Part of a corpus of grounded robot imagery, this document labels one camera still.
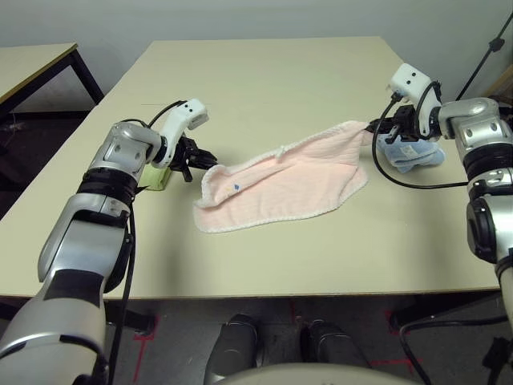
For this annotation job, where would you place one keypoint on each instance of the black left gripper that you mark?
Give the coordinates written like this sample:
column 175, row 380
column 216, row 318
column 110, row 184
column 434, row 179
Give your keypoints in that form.
column 184, row 154

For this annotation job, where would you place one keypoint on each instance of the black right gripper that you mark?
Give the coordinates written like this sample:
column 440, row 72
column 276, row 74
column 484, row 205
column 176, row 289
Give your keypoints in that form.
column 405, row 124

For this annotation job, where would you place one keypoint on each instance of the pink terry towel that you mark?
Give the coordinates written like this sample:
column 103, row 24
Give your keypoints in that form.
column 288, row 188

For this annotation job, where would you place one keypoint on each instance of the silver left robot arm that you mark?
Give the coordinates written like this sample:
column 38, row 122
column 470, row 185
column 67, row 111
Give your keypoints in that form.
column 80, row 224

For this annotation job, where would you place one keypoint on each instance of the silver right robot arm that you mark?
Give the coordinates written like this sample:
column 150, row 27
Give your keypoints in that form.
column 477, row 128

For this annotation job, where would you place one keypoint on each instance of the blue folded towel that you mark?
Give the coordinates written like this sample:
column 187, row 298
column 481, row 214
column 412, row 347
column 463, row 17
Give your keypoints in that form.
column 421, row 154

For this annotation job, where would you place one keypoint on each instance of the green folded towel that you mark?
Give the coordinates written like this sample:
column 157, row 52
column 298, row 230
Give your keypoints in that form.
column 154, row 176

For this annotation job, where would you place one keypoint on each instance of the wooden stool green cushion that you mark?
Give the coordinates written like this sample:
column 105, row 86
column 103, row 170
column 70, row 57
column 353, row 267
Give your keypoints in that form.
column 506, row 78

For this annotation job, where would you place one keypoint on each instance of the black tripod stand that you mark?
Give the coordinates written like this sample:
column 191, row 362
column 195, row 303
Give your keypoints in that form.
column 496, row 43

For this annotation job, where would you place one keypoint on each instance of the black table foot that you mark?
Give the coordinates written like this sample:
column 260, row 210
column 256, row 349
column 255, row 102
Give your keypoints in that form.
column 136, row 321

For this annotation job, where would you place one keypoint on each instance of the black robot left foot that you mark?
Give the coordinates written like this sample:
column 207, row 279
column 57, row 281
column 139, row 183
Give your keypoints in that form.
column 232, row 345

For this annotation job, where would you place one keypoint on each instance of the black robot foot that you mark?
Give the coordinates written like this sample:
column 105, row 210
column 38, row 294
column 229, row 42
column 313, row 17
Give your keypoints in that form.
column 232, row 345
column 332, row 343

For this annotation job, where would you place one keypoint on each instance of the small white floor item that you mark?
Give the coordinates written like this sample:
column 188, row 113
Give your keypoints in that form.
column 15, row 126

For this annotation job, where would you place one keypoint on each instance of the red floor tape cross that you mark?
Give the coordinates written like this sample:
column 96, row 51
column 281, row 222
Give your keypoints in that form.
column 394, row 363
column 142, row 349

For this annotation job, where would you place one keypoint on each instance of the beige black-framed side table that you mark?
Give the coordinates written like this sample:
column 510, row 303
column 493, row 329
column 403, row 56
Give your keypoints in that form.
column 24, row 64

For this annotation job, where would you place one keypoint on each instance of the black robot right foot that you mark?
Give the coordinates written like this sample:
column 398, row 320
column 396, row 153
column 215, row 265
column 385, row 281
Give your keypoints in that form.
column 332, row 343

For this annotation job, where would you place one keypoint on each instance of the beige robot torso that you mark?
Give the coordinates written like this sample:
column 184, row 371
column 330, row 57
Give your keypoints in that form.
column 312, row 375

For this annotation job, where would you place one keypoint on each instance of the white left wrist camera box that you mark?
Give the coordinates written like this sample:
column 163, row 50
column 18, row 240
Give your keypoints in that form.
column 180, row 116

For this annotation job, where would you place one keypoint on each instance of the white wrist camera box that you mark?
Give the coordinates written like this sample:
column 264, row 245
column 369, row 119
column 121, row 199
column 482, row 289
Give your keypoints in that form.
column 180, row 116
column 409, row 78

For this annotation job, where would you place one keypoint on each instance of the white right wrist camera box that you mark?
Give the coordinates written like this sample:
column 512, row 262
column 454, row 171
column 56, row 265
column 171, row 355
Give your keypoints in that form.
column 409, row 78

